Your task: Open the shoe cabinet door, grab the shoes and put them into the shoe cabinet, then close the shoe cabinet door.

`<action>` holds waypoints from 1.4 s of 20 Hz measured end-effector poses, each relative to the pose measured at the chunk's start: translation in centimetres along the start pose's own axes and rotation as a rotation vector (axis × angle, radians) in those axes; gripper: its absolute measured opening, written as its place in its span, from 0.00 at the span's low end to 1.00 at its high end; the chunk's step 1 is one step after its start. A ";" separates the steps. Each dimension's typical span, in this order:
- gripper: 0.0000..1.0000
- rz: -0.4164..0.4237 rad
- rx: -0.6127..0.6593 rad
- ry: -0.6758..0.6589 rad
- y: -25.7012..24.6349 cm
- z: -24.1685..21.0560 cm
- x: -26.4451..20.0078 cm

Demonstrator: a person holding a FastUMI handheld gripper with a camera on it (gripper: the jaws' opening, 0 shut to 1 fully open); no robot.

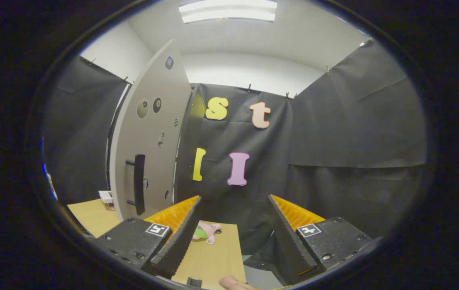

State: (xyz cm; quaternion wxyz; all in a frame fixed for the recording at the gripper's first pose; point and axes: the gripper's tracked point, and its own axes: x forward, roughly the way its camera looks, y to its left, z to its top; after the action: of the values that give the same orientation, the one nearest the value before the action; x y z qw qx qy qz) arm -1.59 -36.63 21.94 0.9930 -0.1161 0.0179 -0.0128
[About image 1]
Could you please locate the black backdrop cloth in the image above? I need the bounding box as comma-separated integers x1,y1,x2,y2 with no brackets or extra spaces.
42,38,429,258

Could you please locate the long ceiling light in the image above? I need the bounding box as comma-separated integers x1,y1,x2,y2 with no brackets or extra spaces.
178,0,278,24

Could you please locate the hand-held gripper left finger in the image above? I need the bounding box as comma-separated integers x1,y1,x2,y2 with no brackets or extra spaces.
92,195,202,279

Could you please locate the pink plush toy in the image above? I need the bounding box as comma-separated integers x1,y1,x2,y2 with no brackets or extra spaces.
192,221,222,245

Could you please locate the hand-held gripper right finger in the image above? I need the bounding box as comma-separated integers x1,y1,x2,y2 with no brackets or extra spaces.
268,194,383,284

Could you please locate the grey shoe cabinet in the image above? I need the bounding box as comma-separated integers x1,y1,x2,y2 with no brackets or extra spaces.
106,81,197,202

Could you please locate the black door handle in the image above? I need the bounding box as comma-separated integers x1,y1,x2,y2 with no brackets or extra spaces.
126,154,146,216

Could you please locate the light grey shoe cabinet door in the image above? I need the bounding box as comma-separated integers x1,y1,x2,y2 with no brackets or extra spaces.
108,39,193,221

